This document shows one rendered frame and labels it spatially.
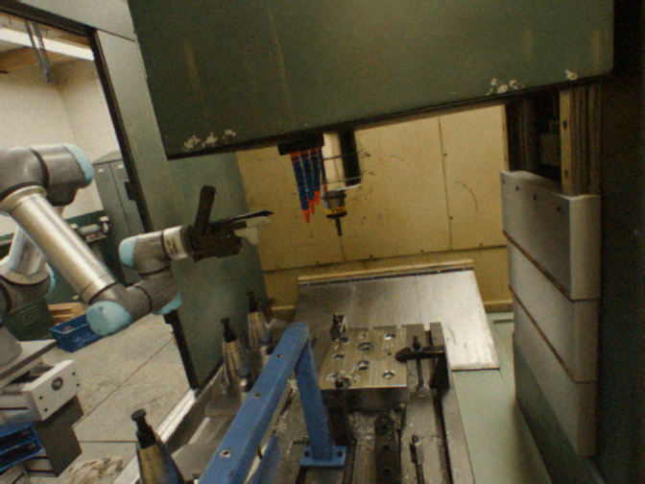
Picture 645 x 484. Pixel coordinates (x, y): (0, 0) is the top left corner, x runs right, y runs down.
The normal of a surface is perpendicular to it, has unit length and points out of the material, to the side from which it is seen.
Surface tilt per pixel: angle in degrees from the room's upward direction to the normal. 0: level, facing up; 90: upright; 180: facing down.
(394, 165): 90
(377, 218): 90
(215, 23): 90
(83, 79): 90
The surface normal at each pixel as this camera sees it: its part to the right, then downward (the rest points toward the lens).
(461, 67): -0.18, 0.28
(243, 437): -0.17, -0.95
